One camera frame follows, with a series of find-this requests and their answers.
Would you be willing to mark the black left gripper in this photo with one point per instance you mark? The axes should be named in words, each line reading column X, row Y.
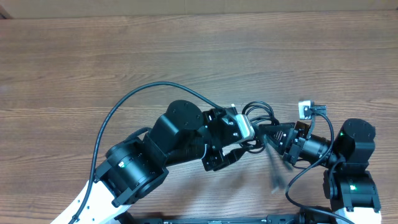
column 217, row 159

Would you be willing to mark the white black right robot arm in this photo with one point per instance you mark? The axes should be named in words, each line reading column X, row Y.
column 347, row 183

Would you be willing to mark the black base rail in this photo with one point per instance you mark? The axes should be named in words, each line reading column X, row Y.
column 217, row 221

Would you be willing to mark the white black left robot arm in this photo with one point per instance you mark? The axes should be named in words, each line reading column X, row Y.
column 136, row 166

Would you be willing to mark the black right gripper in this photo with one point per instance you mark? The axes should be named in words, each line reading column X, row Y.
column 298, row 129

